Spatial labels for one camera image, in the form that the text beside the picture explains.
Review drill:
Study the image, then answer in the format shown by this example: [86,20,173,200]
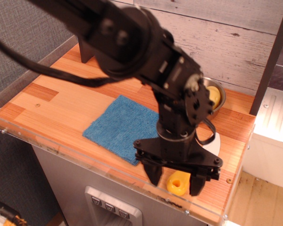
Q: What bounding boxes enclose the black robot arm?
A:
[33,0,223,196]

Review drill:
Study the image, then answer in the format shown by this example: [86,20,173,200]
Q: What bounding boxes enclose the blue cloth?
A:
[83,95,158,166]

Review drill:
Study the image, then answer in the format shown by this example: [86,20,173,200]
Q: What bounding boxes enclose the black cable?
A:
[0,29,123,87]

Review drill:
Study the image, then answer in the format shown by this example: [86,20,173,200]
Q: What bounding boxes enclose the yellow handled plastic knife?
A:
[166,131,224,196]

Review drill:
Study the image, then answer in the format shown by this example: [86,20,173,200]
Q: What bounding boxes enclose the clear acrylic guard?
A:
[0,35,255,224]

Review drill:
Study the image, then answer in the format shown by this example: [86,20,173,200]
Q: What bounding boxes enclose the dark post bracket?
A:
[78,37,95,64]

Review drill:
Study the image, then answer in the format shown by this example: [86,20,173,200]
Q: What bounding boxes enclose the yellow potato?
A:
[206,86,221,110]

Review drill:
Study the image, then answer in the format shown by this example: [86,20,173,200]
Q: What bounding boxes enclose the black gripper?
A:
[133,135,223,196]

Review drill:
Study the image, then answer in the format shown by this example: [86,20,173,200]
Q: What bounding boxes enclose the steel saucepan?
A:
[203,77,226,120]

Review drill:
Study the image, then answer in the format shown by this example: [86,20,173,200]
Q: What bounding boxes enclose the yellow object lower left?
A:
[3,216,29,226]

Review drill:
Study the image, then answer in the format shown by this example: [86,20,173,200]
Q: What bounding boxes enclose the silver dispenser panel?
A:
[84,186,143,226]

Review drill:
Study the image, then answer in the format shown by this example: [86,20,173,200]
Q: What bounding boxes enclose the dark vertical post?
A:
[249,18,283,116]

